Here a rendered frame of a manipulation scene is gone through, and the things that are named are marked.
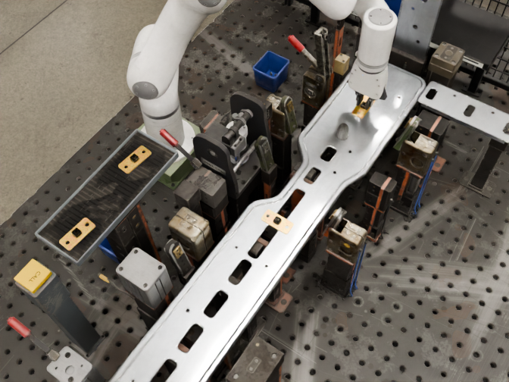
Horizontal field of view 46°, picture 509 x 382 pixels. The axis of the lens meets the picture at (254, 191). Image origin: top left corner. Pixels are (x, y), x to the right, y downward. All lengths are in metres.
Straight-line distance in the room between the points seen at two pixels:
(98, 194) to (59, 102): 1.87
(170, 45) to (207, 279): 0.61
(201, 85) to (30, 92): 1.38
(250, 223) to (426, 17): 0.80
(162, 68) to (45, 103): 1.77
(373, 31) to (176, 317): 0.85
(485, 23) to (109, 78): 2.01
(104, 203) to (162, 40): 0.45
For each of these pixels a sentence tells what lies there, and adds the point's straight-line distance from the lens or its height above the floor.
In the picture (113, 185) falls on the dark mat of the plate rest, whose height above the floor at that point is 1.16.
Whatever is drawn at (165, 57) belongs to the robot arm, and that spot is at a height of 1.24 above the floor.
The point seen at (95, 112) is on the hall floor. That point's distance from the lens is 3.23.
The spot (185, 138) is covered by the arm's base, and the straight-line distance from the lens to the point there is 2.01.
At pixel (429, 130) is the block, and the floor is 0.98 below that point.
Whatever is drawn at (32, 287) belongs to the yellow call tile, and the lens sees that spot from 1.43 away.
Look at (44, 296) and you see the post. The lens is 1.46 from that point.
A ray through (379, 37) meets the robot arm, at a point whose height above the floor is 1.32.
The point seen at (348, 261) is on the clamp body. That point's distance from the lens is 1.61.
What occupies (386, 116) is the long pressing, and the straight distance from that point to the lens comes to 1.80.
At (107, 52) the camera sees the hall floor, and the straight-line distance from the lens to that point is 3.50.
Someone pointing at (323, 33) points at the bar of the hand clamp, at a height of 1.20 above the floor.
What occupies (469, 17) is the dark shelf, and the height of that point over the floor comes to 1.03.
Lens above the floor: 2.38
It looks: 58 degrees down
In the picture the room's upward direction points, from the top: 4 degrees counter-clockwise
